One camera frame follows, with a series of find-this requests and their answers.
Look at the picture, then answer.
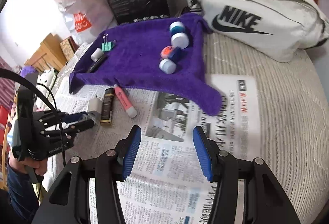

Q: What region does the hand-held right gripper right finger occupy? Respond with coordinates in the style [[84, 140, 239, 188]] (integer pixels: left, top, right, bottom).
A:
[[193, 126, 301, 224]]

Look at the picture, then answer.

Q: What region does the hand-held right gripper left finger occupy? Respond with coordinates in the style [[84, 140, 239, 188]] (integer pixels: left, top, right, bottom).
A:
[[32, 126, 142, 224]]

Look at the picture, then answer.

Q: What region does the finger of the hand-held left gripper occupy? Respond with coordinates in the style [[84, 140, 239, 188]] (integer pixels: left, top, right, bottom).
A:
[[65, 120, 95, 135], [61, 111, 94, 125]]

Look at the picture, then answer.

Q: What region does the white charger plug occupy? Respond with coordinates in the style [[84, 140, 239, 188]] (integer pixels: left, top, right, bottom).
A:
[[86, 95, 101, 121]]

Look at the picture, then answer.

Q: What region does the black lighter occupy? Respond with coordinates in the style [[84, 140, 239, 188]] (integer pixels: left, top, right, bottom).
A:
[[87, 55, 108, 73]]

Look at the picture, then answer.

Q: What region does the white tape roll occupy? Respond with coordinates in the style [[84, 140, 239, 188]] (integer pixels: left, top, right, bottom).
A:
[[90, 48, 104, 62]]

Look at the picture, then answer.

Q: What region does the mint green binder clip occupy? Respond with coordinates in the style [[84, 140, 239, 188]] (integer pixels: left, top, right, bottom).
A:
[[101, 34, 117, 53]]

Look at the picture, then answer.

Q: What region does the purple towel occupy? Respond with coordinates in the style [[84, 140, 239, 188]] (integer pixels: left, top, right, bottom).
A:
[[69, 13, 222, 116]]

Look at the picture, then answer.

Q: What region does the white small jar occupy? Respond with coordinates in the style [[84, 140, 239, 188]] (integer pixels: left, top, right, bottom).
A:
[[159, 59, 177, 74]]

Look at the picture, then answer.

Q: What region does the small red blue tin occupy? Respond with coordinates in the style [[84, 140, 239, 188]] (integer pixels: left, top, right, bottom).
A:
[[161, 46, 182, 63]]

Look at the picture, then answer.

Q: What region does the blue white cylindrical jar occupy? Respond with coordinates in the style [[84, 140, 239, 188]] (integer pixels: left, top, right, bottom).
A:
[[168, 21, 190, 49]]

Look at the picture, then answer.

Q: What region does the person's left forearm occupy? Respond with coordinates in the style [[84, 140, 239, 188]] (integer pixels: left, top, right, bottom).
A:
[[6, 162, 43, 223]]

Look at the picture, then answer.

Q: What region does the person's left hand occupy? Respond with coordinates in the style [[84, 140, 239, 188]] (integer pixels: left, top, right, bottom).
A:
[[9, 155, 48, 176]]

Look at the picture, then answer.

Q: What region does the dark brown gold bottle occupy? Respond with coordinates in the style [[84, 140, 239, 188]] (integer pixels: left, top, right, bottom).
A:
[[100, 88, 115, 127]]

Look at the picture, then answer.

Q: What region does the newspaper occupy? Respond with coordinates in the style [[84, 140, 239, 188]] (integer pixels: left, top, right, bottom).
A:
[[55, 73, 261, 224]]

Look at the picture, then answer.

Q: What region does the white power strip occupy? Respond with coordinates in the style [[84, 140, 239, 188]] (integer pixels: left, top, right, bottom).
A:
[[36, 70, 58, 101]]

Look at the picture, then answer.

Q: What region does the pink highlighter pen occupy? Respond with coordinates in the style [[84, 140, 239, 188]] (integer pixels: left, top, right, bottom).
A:
[[113, 84, 137, 118]]

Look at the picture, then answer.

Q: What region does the purple cloth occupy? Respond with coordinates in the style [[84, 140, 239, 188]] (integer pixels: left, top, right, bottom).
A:
[[21, 66, 36, 78]]

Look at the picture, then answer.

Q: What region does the wooden bedside table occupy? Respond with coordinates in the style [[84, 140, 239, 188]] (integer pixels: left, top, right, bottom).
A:
[[24, 33, 75, 72]]

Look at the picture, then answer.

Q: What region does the white plastic shopping bag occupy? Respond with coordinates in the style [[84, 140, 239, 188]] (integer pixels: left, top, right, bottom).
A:
[[53, 0, 115, 44]]

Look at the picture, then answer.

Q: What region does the black cable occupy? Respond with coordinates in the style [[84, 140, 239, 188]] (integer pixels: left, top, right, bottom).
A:
[[0, 68, 66, 165]]

